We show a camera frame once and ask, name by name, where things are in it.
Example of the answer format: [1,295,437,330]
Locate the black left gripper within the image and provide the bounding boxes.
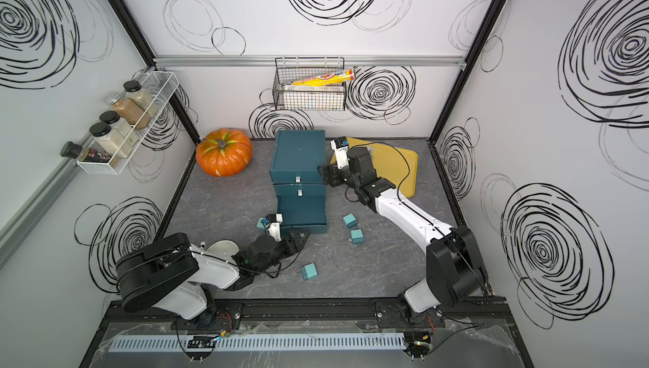
[254,228,311,277]

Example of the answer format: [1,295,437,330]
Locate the teal drawer cabinet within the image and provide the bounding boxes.
[270,130,327,234]

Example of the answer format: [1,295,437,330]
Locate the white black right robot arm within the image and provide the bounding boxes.
[319,138,488,315]

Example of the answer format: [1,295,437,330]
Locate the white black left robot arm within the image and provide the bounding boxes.
[116,229,310,321]

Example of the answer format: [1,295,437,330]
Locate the yellow cutting board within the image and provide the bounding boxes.
[347,138,418,198]

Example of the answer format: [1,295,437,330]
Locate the white plate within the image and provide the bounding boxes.
[206,240,240,259]

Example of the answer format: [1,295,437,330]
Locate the yellow snack package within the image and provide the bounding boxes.
[291,69,355,87]

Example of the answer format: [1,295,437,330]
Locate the orange decorative pumpkin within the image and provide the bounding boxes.
[195,128,253,177]

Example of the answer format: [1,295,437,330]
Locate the clear acrylic spice shelf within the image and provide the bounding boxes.
[73,71,184,183]

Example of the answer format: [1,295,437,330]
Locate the spice jar tan contents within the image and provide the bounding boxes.
[123,80,157,117]

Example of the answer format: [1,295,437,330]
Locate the spice jar brown contents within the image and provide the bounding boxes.
[105,94,150,130]

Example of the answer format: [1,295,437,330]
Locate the spice jar cream contents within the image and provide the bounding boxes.
[89,121,133,158]

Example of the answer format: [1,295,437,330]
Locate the spice jar white contents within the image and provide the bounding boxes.
[99,111,139,147]

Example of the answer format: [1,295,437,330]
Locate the small dark pepper bottle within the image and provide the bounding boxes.
[60,142,117,167]

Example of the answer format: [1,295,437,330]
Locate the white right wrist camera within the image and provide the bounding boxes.
[331,137,349,170]

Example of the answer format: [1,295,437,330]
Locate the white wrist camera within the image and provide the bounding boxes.
[331,137,349,170]
[265,214,283,242]

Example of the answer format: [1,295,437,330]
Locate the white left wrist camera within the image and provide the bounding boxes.
[265,214,283,242]

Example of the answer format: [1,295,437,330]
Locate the black wire wall basket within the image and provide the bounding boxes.
[272,56,348,112]

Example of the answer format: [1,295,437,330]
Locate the grey slotted cable duct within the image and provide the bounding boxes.
[108,333,407,353]

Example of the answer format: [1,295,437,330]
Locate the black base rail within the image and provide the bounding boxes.
[101,297,511,330]

